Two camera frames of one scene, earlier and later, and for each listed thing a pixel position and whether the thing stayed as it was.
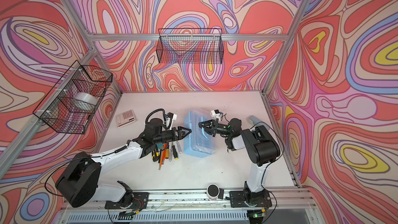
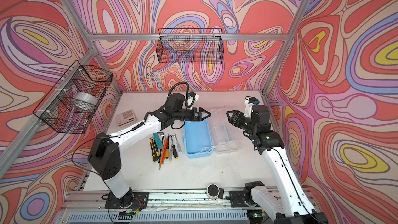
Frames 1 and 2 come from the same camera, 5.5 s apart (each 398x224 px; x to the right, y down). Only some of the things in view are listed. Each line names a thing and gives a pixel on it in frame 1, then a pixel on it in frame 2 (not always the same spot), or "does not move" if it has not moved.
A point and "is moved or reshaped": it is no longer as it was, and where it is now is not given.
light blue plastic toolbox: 197,143 does not move
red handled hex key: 164,155 does not move
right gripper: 214,126 to 234,116
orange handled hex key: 160,164 does not move
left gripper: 179,137 to 197,114
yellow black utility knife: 155,155 does not move
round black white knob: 213,191 does not move
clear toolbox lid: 200,141 is moved or reshaped
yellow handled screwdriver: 167,153 does not move
